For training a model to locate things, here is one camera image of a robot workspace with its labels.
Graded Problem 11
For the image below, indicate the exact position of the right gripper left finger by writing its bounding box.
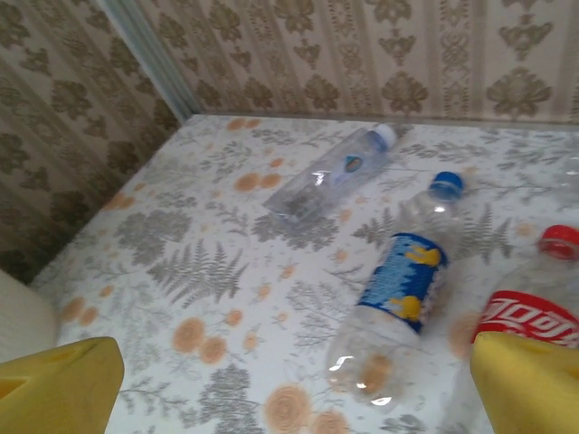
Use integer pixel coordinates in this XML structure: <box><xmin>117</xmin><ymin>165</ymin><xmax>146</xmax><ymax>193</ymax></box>
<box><xmin>0</xmin><ymin>335</ymin><xmax>126</xmax><ymax>434</ymax></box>

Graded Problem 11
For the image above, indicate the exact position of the floral plastic tablecloth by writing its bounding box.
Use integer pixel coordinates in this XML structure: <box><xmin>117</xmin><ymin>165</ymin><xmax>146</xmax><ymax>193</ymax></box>
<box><xmin>26</xmin><ymin>112</ymin><xmax>579</xmax><ymax>434</ymax></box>

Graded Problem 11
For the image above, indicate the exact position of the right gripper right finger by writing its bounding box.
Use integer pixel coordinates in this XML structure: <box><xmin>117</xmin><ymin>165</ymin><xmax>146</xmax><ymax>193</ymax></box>
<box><xmin>470</xmin><ymin>331</ymin><xmax>579</xmax><ymax>434</ymax></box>

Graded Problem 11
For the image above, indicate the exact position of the Pepsi bottle blue cap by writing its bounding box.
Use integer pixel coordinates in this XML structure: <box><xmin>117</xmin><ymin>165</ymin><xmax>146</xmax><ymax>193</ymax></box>
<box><xmin>325</xmin><ymin>170</ymin><xmax>467</xmax><ymax>415</ymax></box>

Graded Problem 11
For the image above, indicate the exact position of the clear water bottle white cap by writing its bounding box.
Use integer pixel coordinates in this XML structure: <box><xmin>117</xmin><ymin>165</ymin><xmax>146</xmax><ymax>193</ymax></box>
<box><xmin>263</xmin><ymin>123</ymin><xmax>399</xmax><ymax>227</ymax></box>

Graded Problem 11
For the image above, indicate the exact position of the Coca-Cola bottle red cap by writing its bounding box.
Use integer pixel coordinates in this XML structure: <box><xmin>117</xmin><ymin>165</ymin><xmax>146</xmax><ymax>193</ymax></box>
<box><xmin>447</xmin><ymin>224</ymin><xmax>579</xmax><ymax>434</ymax></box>

